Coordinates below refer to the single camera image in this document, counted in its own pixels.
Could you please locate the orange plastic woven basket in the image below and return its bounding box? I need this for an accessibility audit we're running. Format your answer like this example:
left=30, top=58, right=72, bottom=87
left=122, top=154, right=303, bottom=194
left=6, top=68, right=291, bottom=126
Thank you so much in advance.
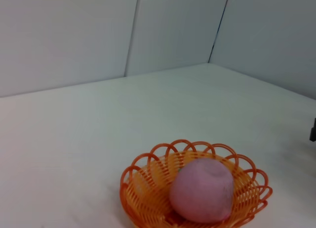
left=120, top=139, right=274, bottom=228

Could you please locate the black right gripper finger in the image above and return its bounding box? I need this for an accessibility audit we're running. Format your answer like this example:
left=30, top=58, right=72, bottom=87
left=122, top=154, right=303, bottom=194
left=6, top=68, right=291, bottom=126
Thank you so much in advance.
left=309, top=117, right=316, bottom=143

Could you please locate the pink peach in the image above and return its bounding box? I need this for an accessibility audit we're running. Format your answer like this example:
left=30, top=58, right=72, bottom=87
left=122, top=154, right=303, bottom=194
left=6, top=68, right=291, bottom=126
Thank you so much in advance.
left=169, top=158, right=235, bottom=223

